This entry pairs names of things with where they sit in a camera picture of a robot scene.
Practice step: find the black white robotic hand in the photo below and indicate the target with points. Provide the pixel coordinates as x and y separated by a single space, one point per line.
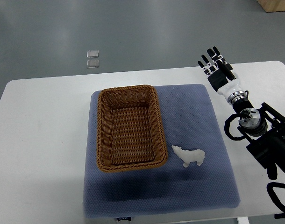
221 76

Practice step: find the white bear figurine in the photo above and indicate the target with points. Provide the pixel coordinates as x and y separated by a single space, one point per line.
189 156

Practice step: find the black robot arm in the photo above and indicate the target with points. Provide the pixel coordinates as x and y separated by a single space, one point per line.
263 128

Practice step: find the brown wicker basket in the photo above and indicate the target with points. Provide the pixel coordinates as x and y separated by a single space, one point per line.
130 133

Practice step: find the blue padded mat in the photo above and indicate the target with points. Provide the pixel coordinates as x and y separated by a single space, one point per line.
189 122

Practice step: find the wooden box corner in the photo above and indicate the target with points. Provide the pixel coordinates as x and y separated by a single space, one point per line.
272 5

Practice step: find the upper floor outlet plate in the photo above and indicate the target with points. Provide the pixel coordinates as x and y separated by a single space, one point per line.
92 54

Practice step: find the white table leg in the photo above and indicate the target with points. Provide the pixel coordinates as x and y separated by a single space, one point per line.
243 219

